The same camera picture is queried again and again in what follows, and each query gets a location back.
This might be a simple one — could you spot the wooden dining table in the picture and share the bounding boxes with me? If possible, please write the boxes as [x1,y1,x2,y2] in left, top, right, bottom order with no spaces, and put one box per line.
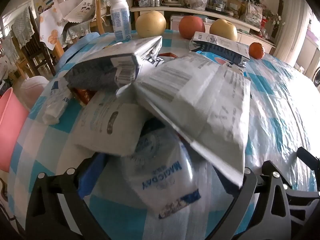
[54,40,66,56]

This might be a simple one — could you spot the blue white checked tablecloth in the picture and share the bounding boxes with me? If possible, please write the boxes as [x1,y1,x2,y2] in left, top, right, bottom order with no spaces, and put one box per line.
[7,29,318,240]

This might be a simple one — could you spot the blue white snack bag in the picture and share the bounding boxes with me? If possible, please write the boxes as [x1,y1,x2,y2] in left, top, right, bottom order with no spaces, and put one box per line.
[196,51,248,75]

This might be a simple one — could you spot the white printed tablecloth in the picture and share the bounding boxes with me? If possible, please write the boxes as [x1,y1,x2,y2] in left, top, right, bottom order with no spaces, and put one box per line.
[39,5,68,51]

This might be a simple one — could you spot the pink plastic bin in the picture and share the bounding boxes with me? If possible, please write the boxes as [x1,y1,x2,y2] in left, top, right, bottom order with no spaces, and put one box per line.
[0,87,30,172]

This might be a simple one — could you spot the pack of small bottles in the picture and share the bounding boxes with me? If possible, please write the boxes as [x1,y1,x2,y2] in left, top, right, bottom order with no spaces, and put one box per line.
[139,0,163,7]

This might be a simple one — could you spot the white plastic shopping bag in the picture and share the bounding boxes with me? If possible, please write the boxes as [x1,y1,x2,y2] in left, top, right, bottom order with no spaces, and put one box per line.
[244,0,264,28]

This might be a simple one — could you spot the pale pink stool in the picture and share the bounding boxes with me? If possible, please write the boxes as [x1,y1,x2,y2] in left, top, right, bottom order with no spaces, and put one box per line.
[20,76,50,112]

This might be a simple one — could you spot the white washing machine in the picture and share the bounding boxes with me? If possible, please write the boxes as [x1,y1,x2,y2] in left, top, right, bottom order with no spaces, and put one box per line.
[312,66,320,88]

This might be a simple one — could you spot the red apple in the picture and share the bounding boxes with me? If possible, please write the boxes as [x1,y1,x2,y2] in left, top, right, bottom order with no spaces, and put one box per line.
[179,16,205,40]

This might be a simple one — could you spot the white mesh food cover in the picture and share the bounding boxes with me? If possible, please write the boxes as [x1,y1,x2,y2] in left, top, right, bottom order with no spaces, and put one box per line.
[54,0,97,23]

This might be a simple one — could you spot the large yellow pear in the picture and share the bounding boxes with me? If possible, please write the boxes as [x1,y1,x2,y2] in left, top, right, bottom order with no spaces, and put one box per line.
[135,10,167,38]

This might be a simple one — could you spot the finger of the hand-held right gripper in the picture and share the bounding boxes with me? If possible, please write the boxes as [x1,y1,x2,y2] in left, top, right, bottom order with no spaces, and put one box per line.
[297,147,320,167]
[287,189,320,232]

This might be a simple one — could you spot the silver foil snack bag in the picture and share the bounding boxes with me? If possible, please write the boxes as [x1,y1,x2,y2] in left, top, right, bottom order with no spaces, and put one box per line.
[65,35,163,98]

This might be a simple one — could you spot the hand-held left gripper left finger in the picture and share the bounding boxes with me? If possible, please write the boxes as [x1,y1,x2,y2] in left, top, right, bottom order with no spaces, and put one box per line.
[25,152,112,240]

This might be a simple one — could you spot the small white plastic wrapper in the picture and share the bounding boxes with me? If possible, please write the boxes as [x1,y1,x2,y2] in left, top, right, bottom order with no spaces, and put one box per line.
[42,81,73,125]

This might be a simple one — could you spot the white television cabinet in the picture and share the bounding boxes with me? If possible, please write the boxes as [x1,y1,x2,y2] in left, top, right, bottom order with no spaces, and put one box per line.
[131,6,277,53]

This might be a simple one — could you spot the light wooden chair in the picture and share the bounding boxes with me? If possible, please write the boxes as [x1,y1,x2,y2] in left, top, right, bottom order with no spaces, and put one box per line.
[96,0,112,34]

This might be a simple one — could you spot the small yellow pear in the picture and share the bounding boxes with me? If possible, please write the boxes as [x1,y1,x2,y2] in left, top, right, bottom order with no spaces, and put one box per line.
[209,19,238,41]

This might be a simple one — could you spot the dark wooden chair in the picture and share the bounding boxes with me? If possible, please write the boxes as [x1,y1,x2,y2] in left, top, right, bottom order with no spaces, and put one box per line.
[21,6,57,78]

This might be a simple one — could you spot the white packet with window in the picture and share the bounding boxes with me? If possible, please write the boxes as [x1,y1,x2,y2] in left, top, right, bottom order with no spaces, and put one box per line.
[74,90,150,157]

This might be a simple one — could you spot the white milk bottle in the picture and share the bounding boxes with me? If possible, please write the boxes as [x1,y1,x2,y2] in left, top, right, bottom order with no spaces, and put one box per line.
[110,0,132,42]

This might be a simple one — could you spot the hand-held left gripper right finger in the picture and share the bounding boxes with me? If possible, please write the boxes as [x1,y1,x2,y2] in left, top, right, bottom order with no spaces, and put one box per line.
[205,160,293,240]

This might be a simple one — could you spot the white blue-print plastic packet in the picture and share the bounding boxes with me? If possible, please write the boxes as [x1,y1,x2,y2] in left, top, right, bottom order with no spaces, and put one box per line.
[120,130,202,220]

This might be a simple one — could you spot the orange tangerine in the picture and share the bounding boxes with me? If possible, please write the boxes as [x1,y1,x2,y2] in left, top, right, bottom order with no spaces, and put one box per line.
[249,42,264,60]

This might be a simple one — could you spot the white storage case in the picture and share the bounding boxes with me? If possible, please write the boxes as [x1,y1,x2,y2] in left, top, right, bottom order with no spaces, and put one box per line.
[170,15,191,29]

